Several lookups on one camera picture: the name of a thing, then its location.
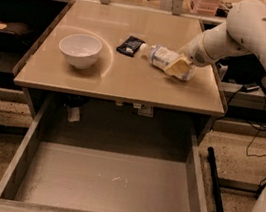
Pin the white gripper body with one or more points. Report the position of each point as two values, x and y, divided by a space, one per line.
195 52

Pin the black phone on shelf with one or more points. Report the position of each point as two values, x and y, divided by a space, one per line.
251 87

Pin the white tag under counter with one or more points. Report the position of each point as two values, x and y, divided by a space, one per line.
73 114

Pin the clear plastic water bottle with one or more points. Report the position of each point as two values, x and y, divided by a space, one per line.
160 57

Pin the beige top counter cabinet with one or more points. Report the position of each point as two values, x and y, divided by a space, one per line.
117 77

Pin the pink stacked trays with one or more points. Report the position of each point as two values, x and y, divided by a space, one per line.
206 7

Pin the black snack packet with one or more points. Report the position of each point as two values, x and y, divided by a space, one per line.
130 46

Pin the white ceramic bowl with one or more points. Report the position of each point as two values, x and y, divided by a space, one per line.
81 50

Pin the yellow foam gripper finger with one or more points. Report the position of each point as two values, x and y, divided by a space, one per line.
179 68

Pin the open grey drawer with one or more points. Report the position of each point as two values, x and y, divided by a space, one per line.
109 161

